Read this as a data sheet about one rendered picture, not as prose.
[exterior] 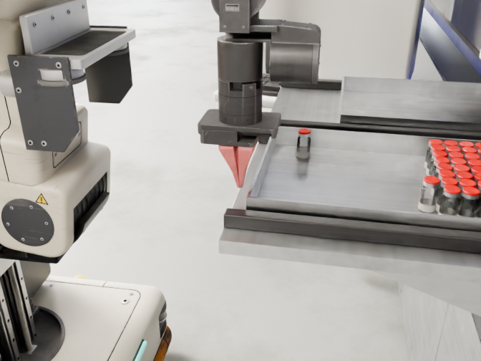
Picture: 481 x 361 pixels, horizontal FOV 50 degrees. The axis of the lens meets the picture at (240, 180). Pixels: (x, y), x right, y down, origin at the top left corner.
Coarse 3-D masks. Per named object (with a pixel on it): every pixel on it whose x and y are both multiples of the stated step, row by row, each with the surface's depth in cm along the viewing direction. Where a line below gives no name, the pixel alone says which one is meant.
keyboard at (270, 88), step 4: (264, 76) 147; (268, 76) 147; (264, 80) 143; (268, 80) 145; (264, 84) 141; (268, 84) 141; (272, 84) 141; (276, 84) 141; (280, 84) 142; (264, 88) 140; (268, 88) 139; (272, 88) 139; (276, 88) 138; (280, 88) 138; (264, 92) 139; (268, 92) 139; (272, 92) 138; (276, 92) 138; (276, 96) 138
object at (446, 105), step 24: (360, 96) 114; (384, 96) 114; (408, 96) 114; (432, 96) 114; (456, 96) 114; (480, 96) 113; (360, 120) 94; (384, 120) 93; (408, 120) 92; (432, 120) 91; (456, 120) 100; (480, 120) 100
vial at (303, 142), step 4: (300, 136) 83; (304, 136) 83; (308, 136) 83; (300, 140) 83; (304, 140) 83; (308, 140) 83; (300, 144) 83; (304, 144) 83; (308, 144) 83; (300, 148) 84; (304, 148) 84; (308, 148) 84; (296, 152) 85; (300, 152) 84; (304, 152) 84; (308, 152) 84; (300, 156) 84; (304, 156) 84; (308, 156) 85
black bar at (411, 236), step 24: (240, 216) 65; (264, 216) 65; (288, 216) 65; (312, 216) 65; (360, 240) 63; (384, 240) 63; (408, 240) 62; (432, 240) 61; (456, 240) 61; (480, 240) 60
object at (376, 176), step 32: (288, 128) 88; (288, 160) 84; (320, 160) 84; (352, 160) 84; (384, 160) 84; (416, 160) 84; (256, 192) 72; (288, 192) 74; (320, 192) 74; (352, 192) 74; (384, 192) 74; (416, 192) 74; (416, 224) 63; (448, 224) 62; (480, 224) 61
